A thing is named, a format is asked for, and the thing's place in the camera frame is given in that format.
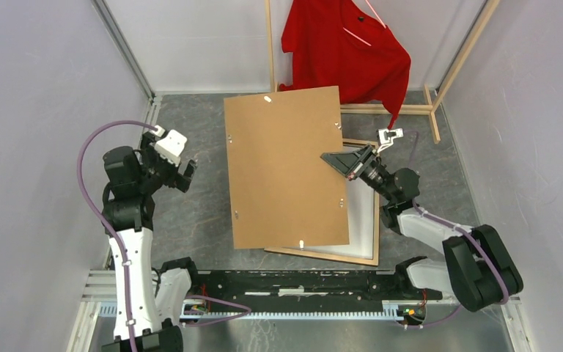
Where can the pink clothes hanger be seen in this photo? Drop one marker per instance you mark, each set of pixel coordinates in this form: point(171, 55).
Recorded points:
point(361, 21)

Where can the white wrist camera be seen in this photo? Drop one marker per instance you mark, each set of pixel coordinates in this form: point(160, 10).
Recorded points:
point(169, 144)
point(386, 138)

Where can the brown backing board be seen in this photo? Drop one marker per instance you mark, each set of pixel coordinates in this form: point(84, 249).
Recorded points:
point(282, 194)

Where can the wooden picture frame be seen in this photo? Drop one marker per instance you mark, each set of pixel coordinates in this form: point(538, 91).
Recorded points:
point(359, 252)

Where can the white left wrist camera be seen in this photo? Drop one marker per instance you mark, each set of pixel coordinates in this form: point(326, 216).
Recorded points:
point(169, 144)

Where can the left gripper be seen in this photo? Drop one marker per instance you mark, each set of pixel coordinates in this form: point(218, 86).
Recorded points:
point(149, 152)

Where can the wooden clothes rack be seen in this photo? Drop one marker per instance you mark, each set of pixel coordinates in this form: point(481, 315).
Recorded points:
point(431, 105)

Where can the red t-shirt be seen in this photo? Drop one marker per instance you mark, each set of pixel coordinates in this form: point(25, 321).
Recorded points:
point(322, 55)

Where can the landscape photo print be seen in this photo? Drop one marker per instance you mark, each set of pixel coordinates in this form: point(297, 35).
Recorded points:
point(364, 218)

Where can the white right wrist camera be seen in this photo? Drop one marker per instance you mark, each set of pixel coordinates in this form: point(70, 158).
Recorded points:
point(386, 138)

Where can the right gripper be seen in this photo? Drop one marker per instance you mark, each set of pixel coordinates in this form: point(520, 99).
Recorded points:
point(345, 162)

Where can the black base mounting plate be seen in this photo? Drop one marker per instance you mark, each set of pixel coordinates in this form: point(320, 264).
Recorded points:
point(305, 291)

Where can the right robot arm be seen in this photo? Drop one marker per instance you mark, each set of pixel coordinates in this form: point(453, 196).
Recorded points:
point(476, 267)

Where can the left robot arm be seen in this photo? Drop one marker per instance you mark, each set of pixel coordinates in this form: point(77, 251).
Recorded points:
point(148, 310)

